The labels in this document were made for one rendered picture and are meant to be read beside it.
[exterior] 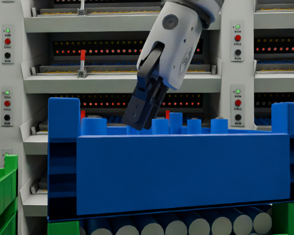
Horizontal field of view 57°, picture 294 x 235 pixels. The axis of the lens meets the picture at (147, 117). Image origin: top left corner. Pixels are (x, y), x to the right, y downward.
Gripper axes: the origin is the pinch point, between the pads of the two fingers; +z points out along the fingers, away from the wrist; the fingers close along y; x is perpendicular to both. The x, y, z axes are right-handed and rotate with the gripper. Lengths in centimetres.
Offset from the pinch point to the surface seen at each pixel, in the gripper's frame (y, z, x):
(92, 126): -19.2, 0.4, -2.6
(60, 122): -22.7, 0.3, -2.0
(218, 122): -8.0, -3.6, -10.6
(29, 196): 35, 43, 34
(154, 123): -10.5, -0.8, -4.9
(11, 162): 3.5, 19.2, 20.2
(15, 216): 3.3, 27.4, 15.1
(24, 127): 32, 23, 42
